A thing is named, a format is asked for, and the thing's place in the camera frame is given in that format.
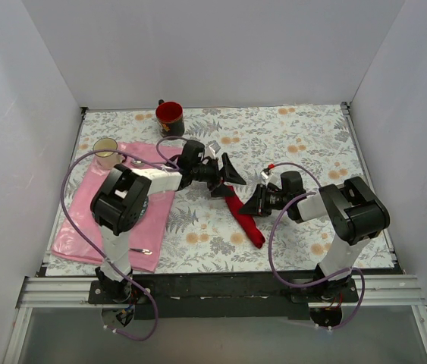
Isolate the aluminium frame rail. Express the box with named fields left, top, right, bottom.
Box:
left=16, top=275, right=427, bottom=354

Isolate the black mounting base plate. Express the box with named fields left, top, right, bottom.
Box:
left=87, top=272, right=360, bottom=322

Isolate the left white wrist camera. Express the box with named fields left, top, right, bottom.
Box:
left=204, top=141, right=221, bottom=159

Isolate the white plate teal rim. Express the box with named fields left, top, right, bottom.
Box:
left=138, top=196, right=149, bottom=221

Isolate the floral tablecloth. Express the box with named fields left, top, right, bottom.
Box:
left=44, top=104, right=396, bottom=277

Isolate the silver fork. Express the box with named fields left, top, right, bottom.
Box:
left=129, top=248, right=153, bottom=255

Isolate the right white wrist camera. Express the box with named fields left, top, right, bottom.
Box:
left=260, top=164, right=277, bottom=185

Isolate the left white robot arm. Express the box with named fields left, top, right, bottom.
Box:
left=90, top=140, right=246, bottom=303

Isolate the silver spoon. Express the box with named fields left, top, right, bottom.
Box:
left=130, top=159, right=148, bottom=168

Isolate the black red mug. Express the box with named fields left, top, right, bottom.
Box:
left=155, top=99, right=185, bottom=137

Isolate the pink cloth placemat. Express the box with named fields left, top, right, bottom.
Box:
left=52, top=158, right=174, bottom=272

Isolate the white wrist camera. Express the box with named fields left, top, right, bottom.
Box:
left=260, top=164, right=277, bottom=185
left=204, top=141, right=221, bottom=159

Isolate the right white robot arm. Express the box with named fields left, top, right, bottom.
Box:
left=239, top=171, right=390, bottom=302

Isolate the cream enamel mug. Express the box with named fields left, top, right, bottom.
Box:
left=93, top=137, right=126, bottom=170

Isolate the red cloth napkin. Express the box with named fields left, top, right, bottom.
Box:
left=224, top=186, right=265, bottom=249

